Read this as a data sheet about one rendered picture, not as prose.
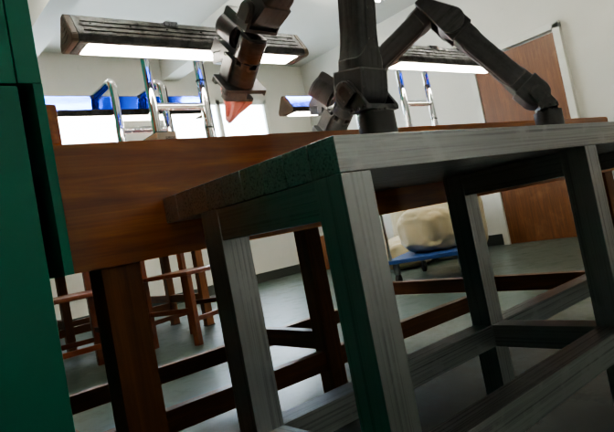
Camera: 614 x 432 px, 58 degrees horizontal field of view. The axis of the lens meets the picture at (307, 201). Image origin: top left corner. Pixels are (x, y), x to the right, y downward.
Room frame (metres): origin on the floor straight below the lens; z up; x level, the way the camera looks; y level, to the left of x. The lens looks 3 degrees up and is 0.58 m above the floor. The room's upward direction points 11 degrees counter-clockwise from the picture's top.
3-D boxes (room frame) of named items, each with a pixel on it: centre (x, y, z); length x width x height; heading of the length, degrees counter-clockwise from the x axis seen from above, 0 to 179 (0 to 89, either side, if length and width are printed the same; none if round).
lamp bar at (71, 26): (1.32, 0.19, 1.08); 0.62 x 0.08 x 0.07; 129
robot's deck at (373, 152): (1.30, -0.20, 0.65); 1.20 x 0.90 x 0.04; 130
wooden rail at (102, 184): (1.38, -0.32, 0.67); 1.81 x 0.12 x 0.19; 129
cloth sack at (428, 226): (4.64, -1.04, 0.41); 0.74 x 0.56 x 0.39; 131
